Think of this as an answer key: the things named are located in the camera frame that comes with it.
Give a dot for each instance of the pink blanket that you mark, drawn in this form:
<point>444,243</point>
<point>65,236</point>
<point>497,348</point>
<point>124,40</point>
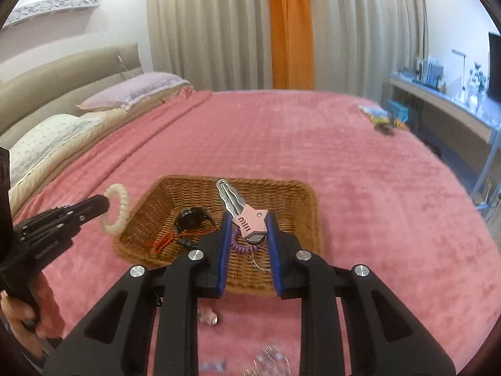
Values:
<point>313,156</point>

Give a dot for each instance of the colourful items on bed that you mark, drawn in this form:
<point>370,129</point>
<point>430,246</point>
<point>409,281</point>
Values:
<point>385,125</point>

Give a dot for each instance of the white carved wall shelf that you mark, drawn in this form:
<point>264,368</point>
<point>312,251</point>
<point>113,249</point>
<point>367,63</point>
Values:
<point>51,8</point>

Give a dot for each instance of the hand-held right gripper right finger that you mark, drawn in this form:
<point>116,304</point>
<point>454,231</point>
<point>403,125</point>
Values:
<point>273,250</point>

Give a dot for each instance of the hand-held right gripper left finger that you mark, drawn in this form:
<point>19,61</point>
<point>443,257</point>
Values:
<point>225,244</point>

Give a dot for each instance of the small pink hair clip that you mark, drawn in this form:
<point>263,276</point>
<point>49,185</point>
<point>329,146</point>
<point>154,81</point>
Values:
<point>208,316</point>

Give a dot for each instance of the wooden desk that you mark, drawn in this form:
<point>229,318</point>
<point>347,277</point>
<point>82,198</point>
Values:
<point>438,100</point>

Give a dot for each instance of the brown wicker basket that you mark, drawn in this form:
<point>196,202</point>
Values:
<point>156,203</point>

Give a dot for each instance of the orange curtain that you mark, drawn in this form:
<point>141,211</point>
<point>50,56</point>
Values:
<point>290,27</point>

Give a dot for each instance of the person's left hand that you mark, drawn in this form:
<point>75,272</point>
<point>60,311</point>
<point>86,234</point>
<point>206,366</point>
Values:
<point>15,313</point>

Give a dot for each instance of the pink star key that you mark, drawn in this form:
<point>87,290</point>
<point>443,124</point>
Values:
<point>248,221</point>

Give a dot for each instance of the white floral pillow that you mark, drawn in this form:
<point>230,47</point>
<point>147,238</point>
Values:
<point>43,141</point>

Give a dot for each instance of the clear plastic item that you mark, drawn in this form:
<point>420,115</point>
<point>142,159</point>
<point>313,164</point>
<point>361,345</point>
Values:
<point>270,360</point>

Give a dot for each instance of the colourful packet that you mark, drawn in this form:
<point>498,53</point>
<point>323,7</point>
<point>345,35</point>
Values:
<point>370,110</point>

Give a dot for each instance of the blue box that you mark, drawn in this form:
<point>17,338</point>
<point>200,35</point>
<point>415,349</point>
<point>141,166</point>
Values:
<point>397,109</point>

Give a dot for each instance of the white desk lamp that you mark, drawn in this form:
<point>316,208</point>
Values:
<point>462,56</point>

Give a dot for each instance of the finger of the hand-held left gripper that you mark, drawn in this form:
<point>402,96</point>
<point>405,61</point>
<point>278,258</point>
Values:
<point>78,219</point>
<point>84,203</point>

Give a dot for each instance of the black wrist watch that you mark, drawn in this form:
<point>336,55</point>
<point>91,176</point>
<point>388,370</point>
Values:
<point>190,219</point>

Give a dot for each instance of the black monitor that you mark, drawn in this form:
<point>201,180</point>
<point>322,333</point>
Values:
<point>494,66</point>

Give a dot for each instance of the beige pillow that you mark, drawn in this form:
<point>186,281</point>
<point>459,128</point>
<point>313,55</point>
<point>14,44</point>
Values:
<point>113,116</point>

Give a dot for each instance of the beige curtain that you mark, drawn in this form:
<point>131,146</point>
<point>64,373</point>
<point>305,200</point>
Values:
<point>364,31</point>
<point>207,27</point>

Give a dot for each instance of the beige padded headboard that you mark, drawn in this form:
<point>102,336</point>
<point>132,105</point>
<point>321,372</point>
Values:
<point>58,68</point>

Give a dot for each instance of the lavender pillow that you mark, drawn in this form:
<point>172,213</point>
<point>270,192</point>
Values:
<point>133,90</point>

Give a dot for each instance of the row of books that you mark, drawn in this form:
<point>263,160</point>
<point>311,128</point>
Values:
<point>430,71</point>

